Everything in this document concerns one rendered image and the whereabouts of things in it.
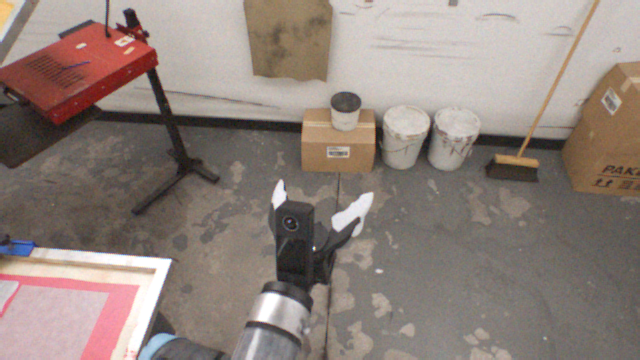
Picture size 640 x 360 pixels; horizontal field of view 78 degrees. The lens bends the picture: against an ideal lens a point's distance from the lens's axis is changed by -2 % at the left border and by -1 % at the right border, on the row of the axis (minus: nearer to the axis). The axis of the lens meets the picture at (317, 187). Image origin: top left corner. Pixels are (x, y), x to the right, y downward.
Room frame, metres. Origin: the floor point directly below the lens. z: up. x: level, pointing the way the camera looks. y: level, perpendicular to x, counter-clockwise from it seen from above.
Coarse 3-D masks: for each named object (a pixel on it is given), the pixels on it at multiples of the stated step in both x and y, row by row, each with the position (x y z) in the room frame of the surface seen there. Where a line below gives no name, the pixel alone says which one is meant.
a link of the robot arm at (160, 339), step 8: (160, 336) 0.19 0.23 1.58; (168, 336) 0.20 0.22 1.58; (176, 336) 0.20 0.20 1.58; (152, 344) 0.18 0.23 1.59; (160, 344) 0.18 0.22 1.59; (168, 344) 0.18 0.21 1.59; (176, 344) 0.18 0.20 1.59; (184, 344) 0.18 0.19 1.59; (192, 344) 0.18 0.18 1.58; (200, 344) 0.19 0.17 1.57; (144, 352) 0.17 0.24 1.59; (152, 352) 0.17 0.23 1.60; (160, 352) 0.17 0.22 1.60; (168, 352) 0.17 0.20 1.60; (176, 352) 0.17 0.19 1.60; (184, 352) 0.17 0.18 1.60; (192, 352) 0.17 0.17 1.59; (200, 352) 0.17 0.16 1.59; (208, 352) 0.17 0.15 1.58; (216, 352) 0.17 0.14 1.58; (224, 352) 0.18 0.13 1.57
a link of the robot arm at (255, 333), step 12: (252, 324) 0.18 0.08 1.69; (264, 324) 0.17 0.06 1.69; (252, 336) 0.16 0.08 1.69; (264, 336) 0.16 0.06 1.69; (276, 336) 0.16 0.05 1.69; (288, 336) 0.16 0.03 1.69; (240, 348) 0.15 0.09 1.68; (252, 348) 0.14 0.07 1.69; (264, 348) 0.14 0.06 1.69; (276, 348) 0.15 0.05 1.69; (288, 348) 0.15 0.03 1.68
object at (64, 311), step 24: (24, 288) 0.56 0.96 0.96; (48, 288) 0.56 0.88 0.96; (72, 288) 0.56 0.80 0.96; (96, 288) 0.56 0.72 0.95; (120, 288) 0.56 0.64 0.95; (0, 312) 0.48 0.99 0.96; (24, 312) 0.48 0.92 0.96; (48, 312) 0.48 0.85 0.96; (72, 312) 0.48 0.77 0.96; (96, 312) 0.48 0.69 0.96; (120, 312) 0.48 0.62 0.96; (0, 336) 0.41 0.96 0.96; (24, 336) 0.41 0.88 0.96; (48, 336) 0.41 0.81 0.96; (72, 336) 0.41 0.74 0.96; (96, 336) 0.41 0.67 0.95
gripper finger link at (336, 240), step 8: (352, 224) 0.32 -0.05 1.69; (328, 232) 0.31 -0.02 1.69; (336, 232) 0.31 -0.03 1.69; (344, 232) 0.30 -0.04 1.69; (352, 232) 0.31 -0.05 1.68; (328, 240) 0.29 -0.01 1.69; (336, 240) 0.29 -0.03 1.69; (344, 240) 0.29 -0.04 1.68; (328, 248) 0.28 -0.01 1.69; (336, 248) 0.29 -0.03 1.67
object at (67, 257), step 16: (16, 256) 0.66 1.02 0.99; (32, 256) 0.66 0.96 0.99; (48, 256) 0.66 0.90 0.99; (64, 256) 0.66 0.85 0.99; (80, 256) 0.66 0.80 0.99; (96, 256) 0.66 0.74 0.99; (112, 256) 0.66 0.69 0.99; (128, 256) 0.66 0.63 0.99; (160, 272) 0.60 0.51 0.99; (160, 288) 0.55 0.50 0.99; (144, 304) 0.49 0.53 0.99; (160, 304) 0.51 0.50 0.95; (144, 320) 0.44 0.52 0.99; (144, 336) 0.40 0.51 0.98; (128, 352) 0.35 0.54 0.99
